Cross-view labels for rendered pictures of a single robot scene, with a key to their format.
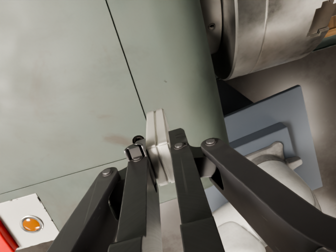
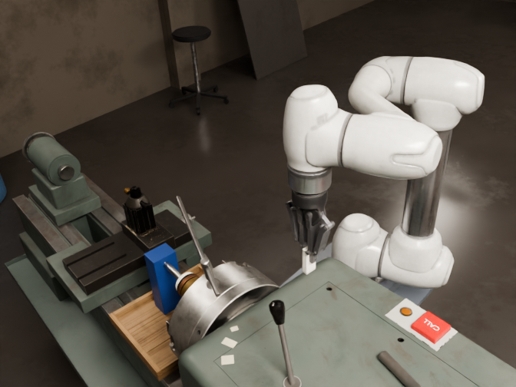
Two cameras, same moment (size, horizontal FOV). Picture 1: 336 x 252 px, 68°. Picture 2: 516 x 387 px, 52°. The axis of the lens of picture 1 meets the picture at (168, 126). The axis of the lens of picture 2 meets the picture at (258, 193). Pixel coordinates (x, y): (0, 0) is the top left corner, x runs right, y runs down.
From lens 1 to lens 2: 1.08 m
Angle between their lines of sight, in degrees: 47
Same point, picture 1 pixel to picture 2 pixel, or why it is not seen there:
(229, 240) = (402, 254)
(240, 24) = (261, 284)
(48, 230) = (405, 304)
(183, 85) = (295, 284)
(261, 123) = not seen: hidden behind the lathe
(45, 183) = (375, 312)
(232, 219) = (391, 265)
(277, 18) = (251, 275)
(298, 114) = not seen: hidden behind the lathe
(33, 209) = (395, 313)
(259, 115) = not seen: hidden behind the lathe
